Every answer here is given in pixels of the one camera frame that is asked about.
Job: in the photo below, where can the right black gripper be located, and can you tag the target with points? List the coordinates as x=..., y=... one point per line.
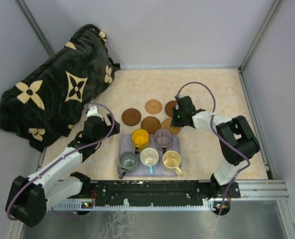
x=174, y=123

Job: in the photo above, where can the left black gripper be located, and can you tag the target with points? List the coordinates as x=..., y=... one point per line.
x=109, y=128

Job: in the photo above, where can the light woven rattan coaster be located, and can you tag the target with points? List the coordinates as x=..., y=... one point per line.
x=153, y=106

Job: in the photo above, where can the dark brown wooden coaster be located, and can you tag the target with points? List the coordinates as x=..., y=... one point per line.
x=131, y=117

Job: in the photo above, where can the cream yellow ceramic mug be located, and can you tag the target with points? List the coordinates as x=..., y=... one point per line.
x=171, y=162

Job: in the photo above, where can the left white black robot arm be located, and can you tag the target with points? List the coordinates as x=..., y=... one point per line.
x=31, y=197

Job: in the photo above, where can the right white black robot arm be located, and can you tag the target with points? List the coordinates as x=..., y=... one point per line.
x=237, y=141

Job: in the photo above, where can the purple transparent mug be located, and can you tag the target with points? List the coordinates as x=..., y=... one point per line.
x=163, y=139

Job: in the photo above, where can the lavender plastic tray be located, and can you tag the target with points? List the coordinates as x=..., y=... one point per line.
x=125, y=144

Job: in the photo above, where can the yellow transparent mug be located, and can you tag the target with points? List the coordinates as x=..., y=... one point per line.
x=140, y=139

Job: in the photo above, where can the grey ceramic mug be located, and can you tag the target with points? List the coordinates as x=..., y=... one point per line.
x=128, y=163

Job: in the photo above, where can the black floral plush blanket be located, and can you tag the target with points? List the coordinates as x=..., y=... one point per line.
x=46, y=104

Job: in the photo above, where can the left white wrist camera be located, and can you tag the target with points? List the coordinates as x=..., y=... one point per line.
x=92, y=111

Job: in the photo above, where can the white mug blue handle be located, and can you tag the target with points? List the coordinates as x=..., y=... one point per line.
x=149, y=157

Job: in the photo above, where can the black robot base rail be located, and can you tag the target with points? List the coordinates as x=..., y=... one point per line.
x=156, y=193

